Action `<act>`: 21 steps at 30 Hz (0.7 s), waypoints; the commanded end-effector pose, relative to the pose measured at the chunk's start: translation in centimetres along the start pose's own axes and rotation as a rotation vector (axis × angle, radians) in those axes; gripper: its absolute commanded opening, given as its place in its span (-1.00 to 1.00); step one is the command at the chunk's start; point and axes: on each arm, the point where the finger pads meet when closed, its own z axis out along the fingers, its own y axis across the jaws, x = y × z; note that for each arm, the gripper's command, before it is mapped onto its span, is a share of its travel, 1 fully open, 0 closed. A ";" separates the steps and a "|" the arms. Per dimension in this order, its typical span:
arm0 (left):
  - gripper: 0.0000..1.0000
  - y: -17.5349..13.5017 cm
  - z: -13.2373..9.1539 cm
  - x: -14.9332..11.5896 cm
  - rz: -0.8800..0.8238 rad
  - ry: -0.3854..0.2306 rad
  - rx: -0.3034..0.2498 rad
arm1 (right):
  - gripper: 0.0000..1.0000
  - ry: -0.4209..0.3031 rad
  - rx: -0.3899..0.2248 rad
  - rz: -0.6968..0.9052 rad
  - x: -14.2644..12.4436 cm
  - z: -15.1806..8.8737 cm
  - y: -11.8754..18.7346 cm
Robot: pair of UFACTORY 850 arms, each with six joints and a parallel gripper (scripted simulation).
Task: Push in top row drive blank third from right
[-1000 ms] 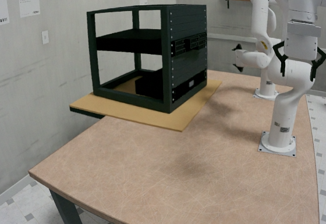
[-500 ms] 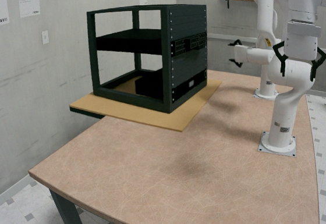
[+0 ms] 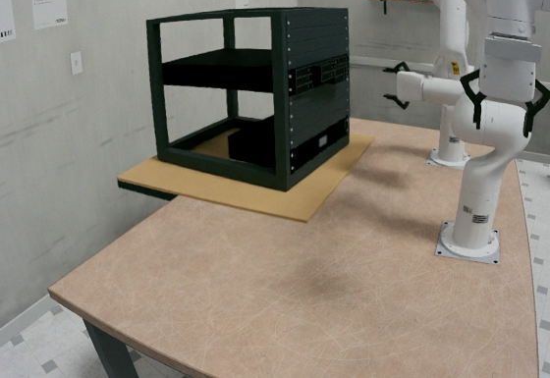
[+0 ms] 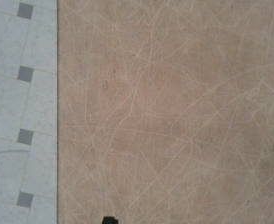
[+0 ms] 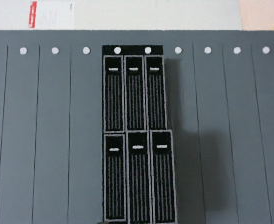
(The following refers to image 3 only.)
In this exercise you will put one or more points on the black metal rack frame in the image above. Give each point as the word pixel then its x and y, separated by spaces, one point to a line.
pixel 305 130

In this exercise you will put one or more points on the tan flat board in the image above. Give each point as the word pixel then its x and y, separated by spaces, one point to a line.
pixel 299 204

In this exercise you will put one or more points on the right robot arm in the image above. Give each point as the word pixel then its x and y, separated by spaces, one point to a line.
pixel 453 43

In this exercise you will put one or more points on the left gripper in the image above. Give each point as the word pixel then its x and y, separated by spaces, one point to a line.
pixel 507 79

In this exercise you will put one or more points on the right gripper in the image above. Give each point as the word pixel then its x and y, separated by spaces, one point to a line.
pixel 409 86

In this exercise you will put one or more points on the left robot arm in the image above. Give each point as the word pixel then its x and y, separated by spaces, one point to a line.
pixel 501 125

